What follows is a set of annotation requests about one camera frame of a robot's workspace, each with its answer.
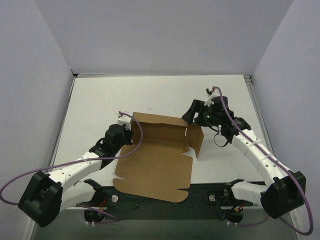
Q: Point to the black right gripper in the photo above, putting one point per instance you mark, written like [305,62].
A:
[196,110]

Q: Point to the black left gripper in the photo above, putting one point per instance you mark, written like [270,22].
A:
[127,135]

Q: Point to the brown cardboard box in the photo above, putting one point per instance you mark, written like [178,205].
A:
[156,165]

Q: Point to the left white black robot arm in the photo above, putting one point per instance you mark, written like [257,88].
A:
[48,194]

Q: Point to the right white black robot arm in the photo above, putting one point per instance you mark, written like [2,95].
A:
[283,190]

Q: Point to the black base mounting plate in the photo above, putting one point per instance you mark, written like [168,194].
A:
[205,201]

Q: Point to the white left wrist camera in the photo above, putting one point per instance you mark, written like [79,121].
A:
[125,119]

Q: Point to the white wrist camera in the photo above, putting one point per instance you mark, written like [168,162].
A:
[125,119]
[211,93]

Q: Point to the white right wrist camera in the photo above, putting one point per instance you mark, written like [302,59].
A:
[211,93]

